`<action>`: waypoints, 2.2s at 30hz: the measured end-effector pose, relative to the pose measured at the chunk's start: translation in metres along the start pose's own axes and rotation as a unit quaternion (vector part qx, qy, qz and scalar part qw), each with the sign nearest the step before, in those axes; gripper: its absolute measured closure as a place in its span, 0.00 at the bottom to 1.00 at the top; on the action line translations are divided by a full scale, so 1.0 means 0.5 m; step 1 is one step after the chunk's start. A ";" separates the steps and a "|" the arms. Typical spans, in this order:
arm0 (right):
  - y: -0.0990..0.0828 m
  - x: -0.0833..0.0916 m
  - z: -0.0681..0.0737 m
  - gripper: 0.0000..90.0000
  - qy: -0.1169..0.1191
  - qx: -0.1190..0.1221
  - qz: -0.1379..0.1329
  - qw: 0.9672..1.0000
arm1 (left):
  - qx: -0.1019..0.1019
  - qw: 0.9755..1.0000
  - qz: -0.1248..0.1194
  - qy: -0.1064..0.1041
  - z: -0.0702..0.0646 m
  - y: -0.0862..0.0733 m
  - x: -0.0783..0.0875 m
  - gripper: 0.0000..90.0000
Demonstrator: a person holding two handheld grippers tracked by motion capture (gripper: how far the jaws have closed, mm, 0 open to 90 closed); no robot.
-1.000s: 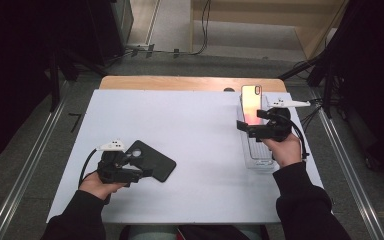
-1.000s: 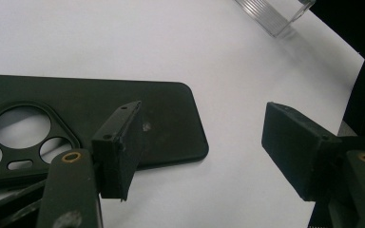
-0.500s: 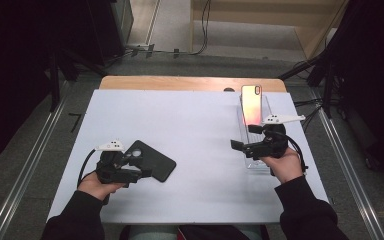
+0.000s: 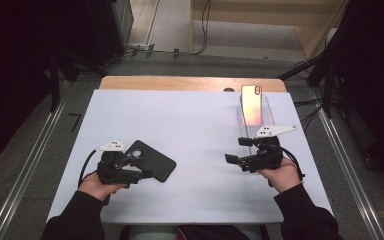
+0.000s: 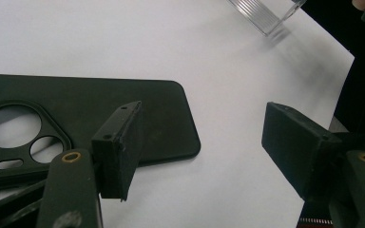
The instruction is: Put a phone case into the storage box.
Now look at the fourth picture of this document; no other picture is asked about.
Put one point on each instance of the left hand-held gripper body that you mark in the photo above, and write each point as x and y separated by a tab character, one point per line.
116	170

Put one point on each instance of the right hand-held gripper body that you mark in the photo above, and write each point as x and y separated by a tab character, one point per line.
265	156

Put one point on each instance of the black phone case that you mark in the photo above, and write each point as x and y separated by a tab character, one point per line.
160	163

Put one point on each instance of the iridescent phone case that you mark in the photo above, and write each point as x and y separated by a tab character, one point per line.
251	106

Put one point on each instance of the clear plastic tray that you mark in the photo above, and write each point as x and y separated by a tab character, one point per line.
267	113

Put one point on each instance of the person's right hand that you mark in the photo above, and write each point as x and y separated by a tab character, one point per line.
281	176

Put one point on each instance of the person's left hand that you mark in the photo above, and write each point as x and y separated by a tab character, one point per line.
96	188

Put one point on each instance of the white board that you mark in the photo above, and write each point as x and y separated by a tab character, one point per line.
196	193

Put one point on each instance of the dark round table grommet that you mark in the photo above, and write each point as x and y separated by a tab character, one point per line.
228	89

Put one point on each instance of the black metal stand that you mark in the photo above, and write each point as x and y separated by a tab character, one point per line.
55	83
328	86

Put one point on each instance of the wooden shelf unit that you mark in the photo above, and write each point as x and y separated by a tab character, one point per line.
280	13

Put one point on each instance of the black curtain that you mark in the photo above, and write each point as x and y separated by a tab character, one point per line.
10	66
376	83

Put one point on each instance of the aluminium floor rail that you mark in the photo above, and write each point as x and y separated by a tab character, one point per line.
26	170
350	173

